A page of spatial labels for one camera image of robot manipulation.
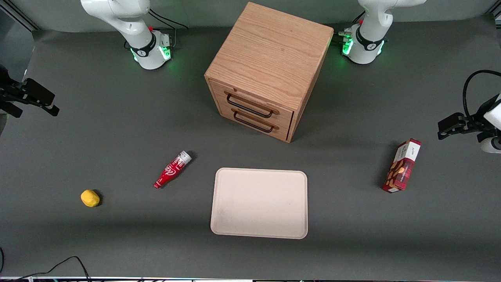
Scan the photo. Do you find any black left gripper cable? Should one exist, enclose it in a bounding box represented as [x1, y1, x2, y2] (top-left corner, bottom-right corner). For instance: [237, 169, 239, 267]
[463, 70, 501, 118]

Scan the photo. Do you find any red cookie box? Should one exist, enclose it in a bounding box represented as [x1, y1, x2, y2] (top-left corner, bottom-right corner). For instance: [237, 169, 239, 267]
[382, 138, 422, 193]

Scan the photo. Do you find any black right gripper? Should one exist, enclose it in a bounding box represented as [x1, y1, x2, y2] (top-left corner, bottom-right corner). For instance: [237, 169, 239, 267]
[0, 65, 60, 119]

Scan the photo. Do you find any black metal drawer handle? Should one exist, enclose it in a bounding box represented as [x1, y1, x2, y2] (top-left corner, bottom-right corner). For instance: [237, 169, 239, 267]
[232, 111, 275, 133]
[226, 94, 274, 119]

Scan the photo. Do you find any yellow lemon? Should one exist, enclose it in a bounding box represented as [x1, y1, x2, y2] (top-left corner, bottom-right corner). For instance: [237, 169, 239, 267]
[81, 190, 100, 208]

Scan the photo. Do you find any aluminium frame rail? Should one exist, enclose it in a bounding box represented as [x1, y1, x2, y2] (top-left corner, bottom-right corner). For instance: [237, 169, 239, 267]
[0, 6, 40, 32]

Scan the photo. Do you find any wooden drawer with black handle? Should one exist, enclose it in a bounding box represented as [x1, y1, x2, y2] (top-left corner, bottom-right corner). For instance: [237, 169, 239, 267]
[214, 103, 292, 142]
[210, 80, 295, 127]

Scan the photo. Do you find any black cable at table edge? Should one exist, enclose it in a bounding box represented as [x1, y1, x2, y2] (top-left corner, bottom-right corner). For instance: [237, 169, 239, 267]
[0, 256, 91, 282]

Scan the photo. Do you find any red cola bottle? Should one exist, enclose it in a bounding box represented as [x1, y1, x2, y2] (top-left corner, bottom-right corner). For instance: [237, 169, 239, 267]
[153, 151, 193, 189]

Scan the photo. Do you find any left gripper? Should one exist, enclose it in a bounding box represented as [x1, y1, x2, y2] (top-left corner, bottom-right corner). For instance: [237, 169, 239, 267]
[438, 94, 501, 142]

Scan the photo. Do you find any beige plastic tray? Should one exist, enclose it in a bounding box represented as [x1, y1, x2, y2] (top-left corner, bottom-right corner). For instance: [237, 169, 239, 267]
[211, 168, 308, 239]

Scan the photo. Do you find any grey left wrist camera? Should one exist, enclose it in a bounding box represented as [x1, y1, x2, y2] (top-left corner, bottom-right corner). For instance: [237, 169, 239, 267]
[479, 135, 501, 154]

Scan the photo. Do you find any black right arm base cable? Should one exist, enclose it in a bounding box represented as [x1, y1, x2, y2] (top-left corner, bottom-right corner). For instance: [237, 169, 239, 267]
[148, 9, 189, 49]

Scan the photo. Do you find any wooden drawer cabinet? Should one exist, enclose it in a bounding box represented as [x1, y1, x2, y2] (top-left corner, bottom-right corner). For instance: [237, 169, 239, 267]
[204, 2, 334, 143]

